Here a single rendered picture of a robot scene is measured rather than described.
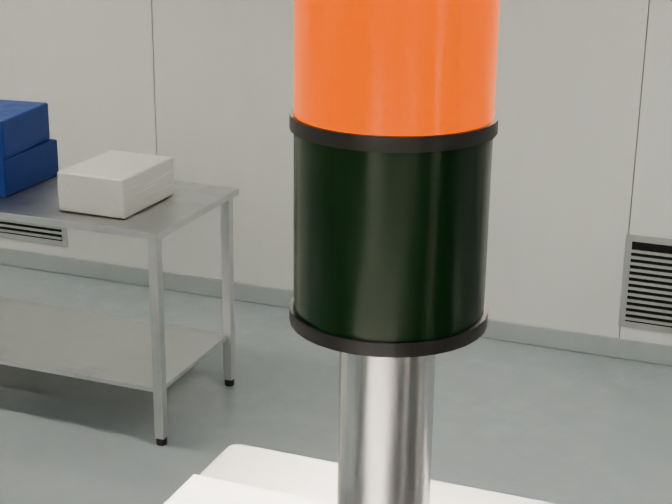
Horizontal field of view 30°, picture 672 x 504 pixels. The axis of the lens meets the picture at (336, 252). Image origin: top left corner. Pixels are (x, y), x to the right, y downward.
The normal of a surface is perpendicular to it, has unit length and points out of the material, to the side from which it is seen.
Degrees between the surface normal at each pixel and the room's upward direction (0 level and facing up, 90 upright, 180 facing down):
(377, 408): 90
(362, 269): 90
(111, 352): 0
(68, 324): 0
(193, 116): 90
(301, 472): 0
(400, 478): 90
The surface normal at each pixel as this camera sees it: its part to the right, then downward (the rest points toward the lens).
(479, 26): 0.72, 0.22
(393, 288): 0.02, 0.32
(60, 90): -0.37, 0.29
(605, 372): 0.01, -0.95
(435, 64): 0.33, 0.30
